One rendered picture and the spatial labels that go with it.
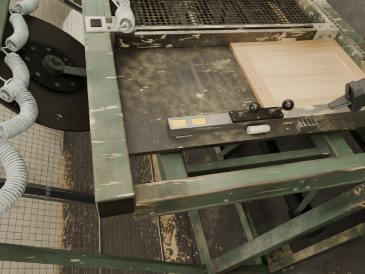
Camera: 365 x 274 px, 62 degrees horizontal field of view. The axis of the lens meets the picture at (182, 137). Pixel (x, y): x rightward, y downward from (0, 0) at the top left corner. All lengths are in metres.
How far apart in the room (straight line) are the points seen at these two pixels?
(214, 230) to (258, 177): 2.08
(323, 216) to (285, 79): 0.67
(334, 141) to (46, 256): 1.12
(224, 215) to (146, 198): 2.12
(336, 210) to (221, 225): 1.53
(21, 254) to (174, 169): 0.56
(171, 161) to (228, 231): 1.94
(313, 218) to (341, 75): 0.68
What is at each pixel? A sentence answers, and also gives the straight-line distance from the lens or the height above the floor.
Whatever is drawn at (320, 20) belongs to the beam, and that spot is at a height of 0.90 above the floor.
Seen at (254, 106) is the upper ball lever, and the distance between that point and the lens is 0.98.
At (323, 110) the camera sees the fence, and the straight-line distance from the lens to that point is 1.28.
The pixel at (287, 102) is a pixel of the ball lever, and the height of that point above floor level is 1.44.
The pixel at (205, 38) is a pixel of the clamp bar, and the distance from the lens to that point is 1.42.
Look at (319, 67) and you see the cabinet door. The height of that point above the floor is 1.05.
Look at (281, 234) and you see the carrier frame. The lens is 1.71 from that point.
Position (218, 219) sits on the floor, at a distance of 2.97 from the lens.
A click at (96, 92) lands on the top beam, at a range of 1.03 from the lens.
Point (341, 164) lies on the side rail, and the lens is 1.12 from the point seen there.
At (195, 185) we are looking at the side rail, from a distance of 0.88.
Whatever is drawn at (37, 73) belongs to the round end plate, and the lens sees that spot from 1.66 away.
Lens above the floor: 2.29
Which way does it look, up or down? 40 degrees down
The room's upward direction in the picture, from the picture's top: 69 degrees counter-clockwise
